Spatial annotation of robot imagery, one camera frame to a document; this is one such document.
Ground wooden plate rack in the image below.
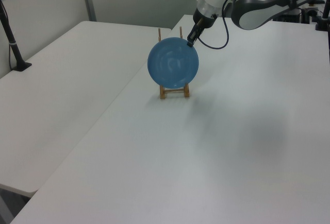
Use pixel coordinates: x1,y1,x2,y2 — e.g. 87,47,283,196
157,26,192,100

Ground blue round plate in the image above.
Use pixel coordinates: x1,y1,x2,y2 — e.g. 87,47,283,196
147,37,200,89

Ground black pole stand, white band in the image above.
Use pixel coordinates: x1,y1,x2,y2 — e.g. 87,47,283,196
0,0,32,72

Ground black clamp pole stand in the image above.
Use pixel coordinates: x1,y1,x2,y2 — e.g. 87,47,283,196
315,0,330,31

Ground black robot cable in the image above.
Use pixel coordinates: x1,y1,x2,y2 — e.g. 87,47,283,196
198,0,258,50

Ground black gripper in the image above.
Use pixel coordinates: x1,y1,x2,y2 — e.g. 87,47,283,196
186,7,217,48

